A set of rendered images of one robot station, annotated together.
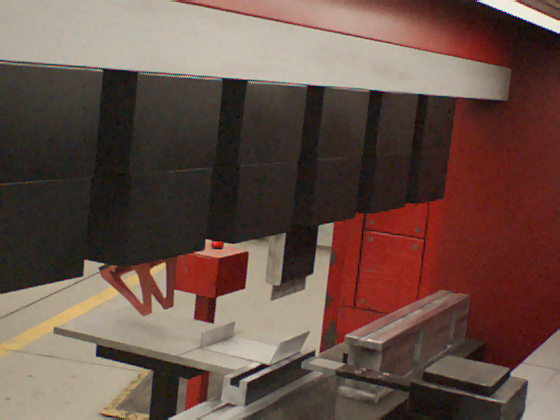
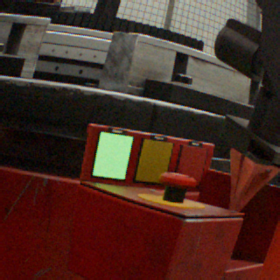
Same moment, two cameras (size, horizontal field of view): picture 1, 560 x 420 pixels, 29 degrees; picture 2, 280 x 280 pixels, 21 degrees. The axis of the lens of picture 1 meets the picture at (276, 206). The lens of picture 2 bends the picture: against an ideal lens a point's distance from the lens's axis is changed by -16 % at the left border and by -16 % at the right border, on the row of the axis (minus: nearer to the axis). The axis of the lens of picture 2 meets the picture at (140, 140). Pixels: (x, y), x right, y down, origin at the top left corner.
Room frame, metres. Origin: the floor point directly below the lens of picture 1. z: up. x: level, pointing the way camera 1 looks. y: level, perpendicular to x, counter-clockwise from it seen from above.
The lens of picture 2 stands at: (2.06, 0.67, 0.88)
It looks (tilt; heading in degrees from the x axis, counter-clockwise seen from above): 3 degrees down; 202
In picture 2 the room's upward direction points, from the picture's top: 12 degrees clockwise
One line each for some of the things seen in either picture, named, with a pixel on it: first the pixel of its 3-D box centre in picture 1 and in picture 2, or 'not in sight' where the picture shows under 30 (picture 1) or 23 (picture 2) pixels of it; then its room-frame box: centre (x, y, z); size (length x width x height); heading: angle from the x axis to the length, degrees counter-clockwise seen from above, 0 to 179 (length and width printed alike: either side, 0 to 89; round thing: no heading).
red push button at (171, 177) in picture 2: not in sight; (175, 191); (1.23, 0.38, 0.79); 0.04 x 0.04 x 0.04
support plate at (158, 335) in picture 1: (177, 338); not in sight; (1.39, 0.11, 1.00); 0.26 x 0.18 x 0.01; 66
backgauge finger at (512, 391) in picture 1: (407, 377); not in sight; (1.27, -0.18, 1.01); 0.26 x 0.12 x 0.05; 66
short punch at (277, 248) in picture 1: (292, 257); not in sight; (1.33, -0.03, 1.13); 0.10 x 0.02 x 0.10; 156
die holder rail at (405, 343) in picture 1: (411, 339); not in sight; (1.83, -0.25, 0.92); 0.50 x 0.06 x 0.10; 156
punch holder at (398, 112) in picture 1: (366, 148); not in sight; (1.54, -0.12, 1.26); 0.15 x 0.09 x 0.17; 156
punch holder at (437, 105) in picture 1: (411, 145); not in sight; (1.72, -0.20, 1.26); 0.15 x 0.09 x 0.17; 156
